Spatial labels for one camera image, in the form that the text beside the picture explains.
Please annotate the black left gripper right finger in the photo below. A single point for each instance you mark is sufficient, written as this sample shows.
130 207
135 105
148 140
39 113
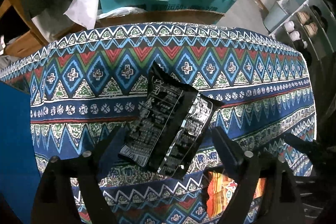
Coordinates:
280 202

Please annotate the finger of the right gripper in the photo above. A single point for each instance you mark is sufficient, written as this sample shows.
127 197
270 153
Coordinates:
310 148

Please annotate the small orange snack packet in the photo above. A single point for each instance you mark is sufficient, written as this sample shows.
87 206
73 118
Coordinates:
220 191

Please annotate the black snack packet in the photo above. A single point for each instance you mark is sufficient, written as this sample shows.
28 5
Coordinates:
171 125

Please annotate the blue cardboard box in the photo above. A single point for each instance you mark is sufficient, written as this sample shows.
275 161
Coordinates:
19 172

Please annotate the patterned blue tablecloth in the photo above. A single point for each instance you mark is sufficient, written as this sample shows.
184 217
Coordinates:
86 91

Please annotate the shelf with round items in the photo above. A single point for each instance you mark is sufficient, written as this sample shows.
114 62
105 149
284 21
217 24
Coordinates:
310 25

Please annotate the wooden cabinet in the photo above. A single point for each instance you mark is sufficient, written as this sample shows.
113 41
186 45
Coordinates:
29 25

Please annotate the teal cardboard box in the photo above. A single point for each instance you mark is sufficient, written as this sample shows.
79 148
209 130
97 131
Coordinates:
221 6

